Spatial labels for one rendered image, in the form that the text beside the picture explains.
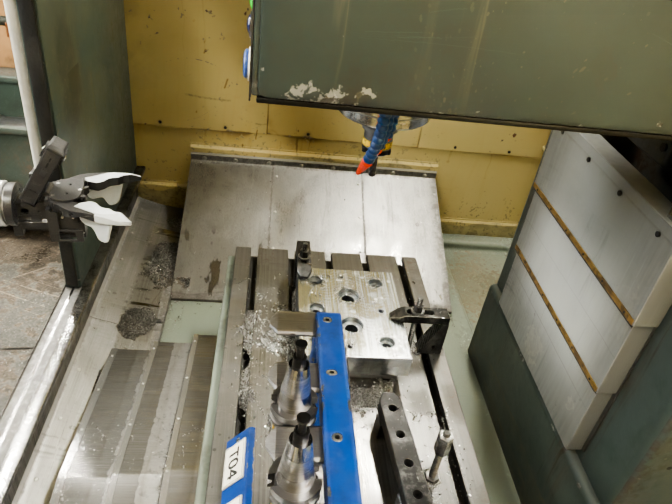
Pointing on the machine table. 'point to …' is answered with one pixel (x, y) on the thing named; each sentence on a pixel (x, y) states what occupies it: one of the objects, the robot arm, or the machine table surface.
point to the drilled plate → (370, 362)
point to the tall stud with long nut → (439, 454)
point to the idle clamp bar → (401, 451)
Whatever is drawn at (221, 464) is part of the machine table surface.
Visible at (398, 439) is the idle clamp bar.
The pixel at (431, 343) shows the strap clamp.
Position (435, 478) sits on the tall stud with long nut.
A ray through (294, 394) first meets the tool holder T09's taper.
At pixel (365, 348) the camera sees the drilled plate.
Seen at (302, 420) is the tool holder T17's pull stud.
